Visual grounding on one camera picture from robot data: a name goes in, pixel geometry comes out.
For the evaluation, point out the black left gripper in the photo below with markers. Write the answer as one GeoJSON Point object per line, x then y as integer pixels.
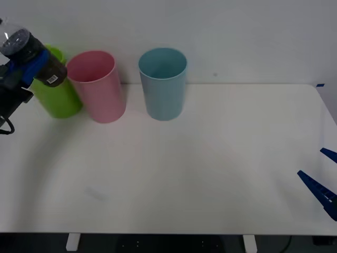
{"type": "Point", "coordinates": [10, 97]}

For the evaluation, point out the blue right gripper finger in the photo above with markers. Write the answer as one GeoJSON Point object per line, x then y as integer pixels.
{"type": "Point", "coordinates": [317, 188]}
{"type": "Point", "coordinates": [330, 154]}

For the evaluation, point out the clear bottle with black label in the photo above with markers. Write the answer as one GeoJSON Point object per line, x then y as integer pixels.
{"type": "Point", "coordinates": [26, 47]}

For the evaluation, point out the yellow-green plastic bin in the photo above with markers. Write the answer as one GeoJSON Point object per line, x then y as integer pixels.
{"type": "Point", "coordinates": [60, 102]}

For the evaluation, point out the pink plastic bin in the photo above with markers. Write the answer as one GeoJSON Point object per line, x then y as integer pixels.
{"type": "Point", "coordinates": [102, 100]}

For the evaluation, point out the white table leg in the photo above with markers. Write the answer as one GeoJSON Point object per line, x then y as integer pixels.
{"type": "Point", "coordinates": [73, 242]}
{"type": "Point", "coordinates": [249, 243]}

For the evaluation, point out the pale blue plastic bin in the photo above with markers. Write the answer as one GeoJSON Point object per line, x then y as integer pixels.
{"type": "Point", "coordinates": [164, 97]}

